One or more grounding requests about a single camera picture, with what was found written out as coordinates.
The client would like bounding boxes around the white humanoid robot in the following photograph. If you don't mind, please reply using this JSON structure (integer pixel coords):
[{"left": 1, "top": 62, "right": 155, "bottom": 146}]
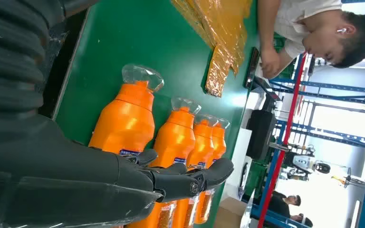
[{"left": 281, "top": 144, "right": 332, "bottom": 182}]

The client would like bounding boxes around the white table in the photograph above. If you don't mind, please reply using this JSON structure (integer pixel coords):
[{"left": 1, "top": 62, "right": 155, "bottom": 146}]
[{"left": 221, "top": 67, "right": 286, "bottom": 205}]

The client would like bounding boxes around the black smartphone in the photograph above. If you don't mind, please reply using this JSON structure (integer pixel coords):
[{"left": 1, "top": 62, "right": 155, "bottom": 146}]
[{"left": 243, "top": 47, "right": 261, "bottom": 91}]

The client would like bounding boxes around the black carrying case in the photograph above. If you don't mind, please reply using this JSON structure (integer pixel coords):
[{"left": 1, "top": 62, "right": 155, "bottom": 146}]
[{"left": 246, "top": 110, "right": 278, "bottom": 160}]

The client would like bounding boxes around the red pole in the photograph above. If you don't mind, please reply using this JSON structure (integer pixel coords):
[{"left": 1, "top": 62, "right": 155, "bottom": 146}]
[{"left": 257, "top": 53, "right": 308, "bottom": 228}]

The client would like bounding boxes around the brown cardboard box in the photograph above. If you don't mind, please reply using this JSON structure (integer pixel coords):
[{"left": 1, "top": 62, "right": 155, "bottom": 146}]
[{"left": 213, "top": 197, "right": 249, "bottom": 228}]

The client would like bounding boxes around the yellow taped cardboard mat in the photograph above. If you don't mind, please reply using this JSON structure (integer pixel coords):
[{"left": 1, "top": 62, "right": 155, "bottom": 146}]
[{"left": 171, "top": 0, "right": 254, "bottom": 98}]

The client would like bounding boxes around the blue metal rack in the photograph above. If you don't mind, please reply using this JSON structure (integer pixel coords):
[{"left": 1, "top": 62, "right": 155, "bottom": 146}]
[{"left": 250, "top": 0, "right": 365, "bottom": 228}]

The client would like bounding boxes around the person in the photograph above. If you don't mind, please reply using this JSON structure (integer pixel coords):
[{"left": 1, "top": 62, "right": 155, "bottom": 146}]
[
  {"left": 268, "top": 190, "right": 314, "bottom": 228},
  {"left": 257, "top": 0, "right": 365, "bottom": 80}
]

